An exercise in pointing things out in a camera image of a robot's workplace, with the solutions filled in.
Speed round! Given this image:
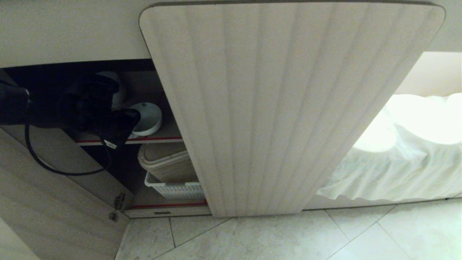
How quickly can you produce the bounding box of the white round dish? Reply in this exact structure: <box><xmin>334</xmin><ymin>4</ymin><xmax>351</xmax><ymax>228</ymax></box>
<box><xmin>128</xmin><ymin>102</ymin><xmax>163</xmax><ymax>137</ymax></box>

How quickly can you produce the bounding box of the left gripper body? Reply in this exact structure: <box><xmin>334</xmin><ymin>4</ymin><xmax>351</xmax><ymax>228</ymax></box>
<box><xmin>88</xmin><ymin>108</ymin><xmax>141</xmax><ymax>150</ymax></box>

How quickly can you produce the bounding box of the fluted beige cabinet door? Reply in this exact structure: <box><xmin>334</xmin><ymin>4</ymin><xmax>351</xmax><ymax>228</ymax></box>
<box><xmin>139</xmin><ymin>1</ymin><xmax>446</xmax><ymax>218</ymax></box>

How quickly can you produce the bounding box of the cabinet shelf with red strip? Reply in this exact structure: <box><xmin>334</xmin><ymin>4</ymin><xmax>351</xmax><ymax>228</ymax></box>
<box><xmin>75</xmin><ymin>136</ymin><xmax>183</xmax><ymax>146</ymax></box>

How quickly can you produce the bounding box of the wooden cabinet door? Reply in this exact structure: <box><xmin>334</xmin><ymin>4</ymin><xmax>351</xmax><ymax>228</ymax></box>
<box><xmin>0</xmin><ymin>125</ymin><xmax>135</xmax><ymax>260</ymax></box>

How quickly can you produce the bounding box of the metal door hinge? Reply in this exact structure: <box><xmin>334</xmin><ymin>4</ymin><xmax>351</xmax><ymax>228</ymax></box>
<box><xmin>109</xmin><ymin>192</ymin><xmax>126</xmax><ymax>222</ymax></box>

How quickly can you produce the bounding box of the beige plastic bin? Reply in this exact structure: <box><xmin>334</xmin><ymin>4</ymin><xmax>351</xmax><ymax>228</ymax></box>
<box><xmin>137</xmin><ymin>143</ymin><xmax>199</xmax><ymax>183</ymax></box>

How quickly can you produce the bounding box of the white perforated basket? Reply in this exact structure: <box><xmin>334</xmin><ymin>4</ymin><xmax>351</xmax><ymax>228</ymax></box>
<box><xmin>144</xmin><ymin>171</ymin><xmax>206</xmax><ymax>201</ymax></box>

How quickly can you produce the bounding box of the white cloth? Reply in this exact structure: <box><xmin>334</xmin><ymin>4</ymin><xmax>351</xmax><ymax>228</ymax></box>
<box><xmin>315</xmin><ymin>93</ymin><xmax>462</xmax><ymax>203</ymax></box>

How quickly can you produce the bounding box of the beige kitchen cabinet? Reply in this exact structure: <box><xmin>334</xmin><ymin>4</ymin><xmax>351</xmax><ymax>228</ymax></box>
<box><xmin>0</xmin><ymin>59</ymin><xmax>212</xmax><ymax>219</ymax></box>

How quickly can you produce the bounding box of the black cable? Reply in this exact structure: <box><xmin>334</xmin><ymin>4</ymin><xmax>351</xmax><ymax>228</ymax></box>
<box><xmin>24</xmin><ymin>123</ymin><xmax>113</xmax><ymax>177</ymax></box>

